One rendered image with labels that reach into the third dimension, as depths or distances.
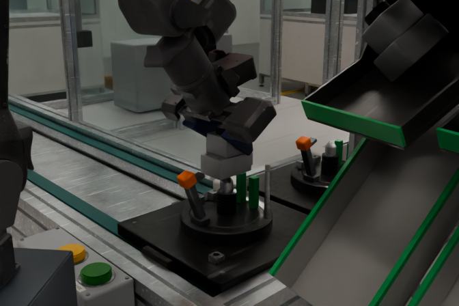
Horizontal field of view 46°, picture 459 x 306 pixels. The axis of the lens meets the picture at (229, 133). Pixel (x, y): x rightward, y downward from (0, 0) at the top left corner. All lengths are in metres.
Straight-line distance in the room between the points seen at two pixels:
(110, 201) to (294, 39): 5.44
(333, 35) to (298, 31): 4.39
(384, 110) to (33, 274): 0.38
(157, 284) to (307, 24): 5.65
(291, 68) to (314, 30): 0.58
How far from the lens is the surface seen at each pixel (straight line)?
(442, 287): 0.57
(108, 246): 0.83
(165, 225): 0.84
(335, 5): 1.96
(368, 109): 0.56
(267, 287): 0.70
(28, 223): 1.02
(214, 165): 0.77
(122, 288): 0.73
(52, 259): 0.59
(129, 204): 1.06
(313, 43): 6.20
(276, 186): 0.98
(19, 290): 0.55
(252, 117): 0.69
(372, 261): 0.61
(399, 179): 0.65
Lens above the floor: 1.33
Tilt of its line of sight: 16 degrees down
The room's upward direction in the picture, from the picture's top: straight up
